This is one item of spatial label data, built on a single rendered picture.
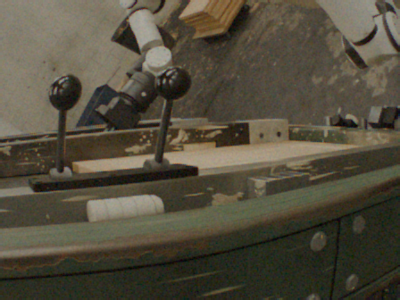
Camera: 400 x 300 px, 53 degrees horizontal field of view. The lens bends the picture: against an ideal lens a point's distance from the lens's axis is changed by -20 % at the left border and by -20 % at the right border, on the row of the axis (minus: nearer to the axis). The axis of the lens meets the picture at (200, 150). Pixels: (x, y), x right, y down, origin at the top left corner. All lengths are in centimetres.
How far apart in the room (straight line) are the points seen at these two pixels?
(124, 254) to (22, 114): 590
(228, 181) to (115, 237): 33
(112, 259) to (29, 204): 25
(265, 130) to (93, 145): 43
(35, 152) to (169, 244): 74
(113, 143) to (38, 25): 530
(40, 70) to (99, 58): 91
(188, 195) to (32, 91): 566
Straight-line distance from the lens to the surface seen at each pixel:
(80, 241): 25
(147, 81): 120
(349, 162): 71
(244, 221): 28
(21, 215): 49
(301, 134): 121
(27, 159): 97
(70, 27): 632
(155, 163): 54
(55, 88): 44
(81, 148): 100
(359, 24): 72
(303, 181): 58
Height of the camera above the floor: 160
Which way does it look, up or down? 26 degrees down
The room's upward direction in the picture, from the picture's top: 57 degrees counter-clockwise
